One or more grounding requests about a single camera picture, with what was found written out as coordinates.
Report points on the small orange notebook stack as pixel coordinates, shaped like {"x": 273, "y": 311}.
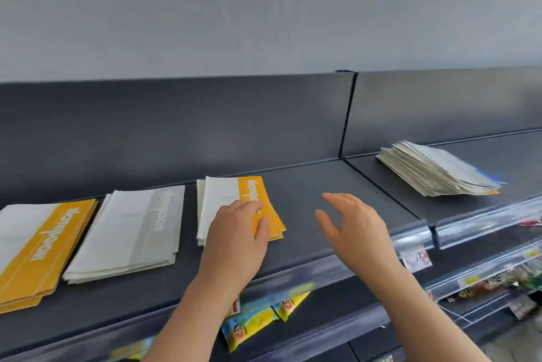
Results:
{"x": 220, "y": 192}
{"x": 25, "y": 243}

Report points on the yellow green price tag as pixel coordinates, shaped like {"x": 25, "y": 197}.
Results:
{"x": 470, "y": 281}
{"x": 531, "y": 252}

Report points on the person's left forearm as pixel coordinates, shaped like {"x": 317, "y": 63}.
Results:
{"x": 190, "y": 328}

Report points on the person's right hand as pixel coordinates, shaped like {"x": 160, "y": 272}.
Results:
{"x": 364, "y": 239}

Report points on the pile of white notebooks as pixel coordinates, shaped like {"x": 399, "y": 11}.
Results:
{"x": 436, "y": 171}

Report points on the slotted dark metal upright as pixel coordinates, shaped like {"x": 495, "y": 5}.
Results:
{"x": 348, "y": 112}

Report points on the person's left hand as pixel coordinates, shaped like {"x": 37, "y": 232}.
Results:
{"x": 233, "y": 251}

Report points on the small grey notebook stack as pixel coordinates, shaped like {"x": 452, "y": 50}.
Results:
{"x": 118, "y": 230}

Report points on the red green snack packet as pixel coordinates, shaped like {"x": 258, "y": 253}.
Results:
{"x": 531, "y": 222}

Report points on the person's right forearm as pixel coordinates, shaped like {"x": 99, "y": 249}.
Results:
{"x": 427, "y": 323}

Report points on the dark grey back panel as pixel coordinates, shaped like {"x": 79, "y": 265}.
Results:
{"x": 169, "y": 129}
{"x": 444, "y": 108}

